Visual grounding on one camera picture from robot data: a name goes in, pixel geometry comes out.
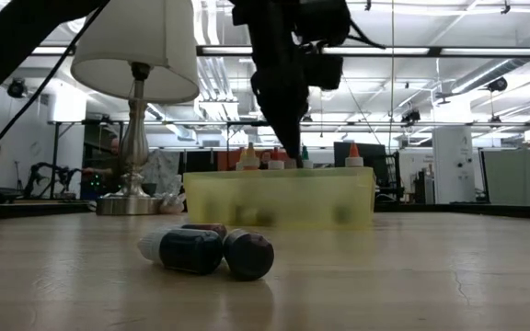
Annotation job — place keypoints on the large green food coloring bottle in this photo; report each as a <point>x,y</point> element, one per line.
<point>307,160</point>

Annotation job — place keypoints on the large red food coloring bottle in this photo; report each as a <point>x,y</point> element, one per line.
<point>275,162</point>

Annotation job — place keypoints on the black ceiling spotlight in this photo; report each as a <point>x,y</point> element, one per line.
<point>411,116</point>
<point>16,88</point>
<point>497,84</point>

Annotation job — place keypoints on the black monitor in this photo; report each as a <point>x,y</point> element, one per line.
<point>375,154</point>

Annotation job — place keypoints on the small dark bowl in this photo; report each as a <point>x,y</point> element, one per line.
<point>149,189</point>

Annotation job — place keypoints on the bottles standing in bin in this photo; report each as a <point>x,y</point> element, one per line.
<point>226,161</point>

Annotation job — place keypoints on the white-shaded silver table lamp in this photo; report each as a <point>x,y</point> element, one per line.
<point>131,55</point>

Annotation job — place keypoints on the leaf-patterned cloth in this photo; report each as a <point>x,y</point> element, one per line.
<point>161,170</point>

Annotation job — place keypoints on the large yellow food coloring bottle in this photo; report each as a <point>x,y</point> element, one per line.
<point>251,160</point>

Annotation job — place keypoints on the grey partition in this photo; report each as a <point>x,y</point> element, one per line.
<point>518,174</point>

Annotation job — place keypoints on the large orange-capped food coloring bottle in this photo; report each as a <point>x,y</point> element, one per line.
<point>353,157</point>

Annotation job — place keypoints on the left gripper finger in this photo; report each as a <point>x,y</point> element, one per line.
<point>288,119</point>

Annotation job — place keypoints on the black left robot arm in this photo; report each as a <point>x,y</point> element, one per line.
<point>7,46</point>

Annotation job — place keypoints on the small blue food coloring bottle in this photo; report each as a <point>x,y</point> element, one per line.
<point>187,250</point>

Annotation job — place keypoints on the black background robot arm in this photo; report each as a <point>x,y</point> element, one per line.
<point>44,177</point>

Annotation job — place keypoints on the small black food coloring bottle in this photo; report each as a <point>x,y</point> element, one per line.
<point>249,255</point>

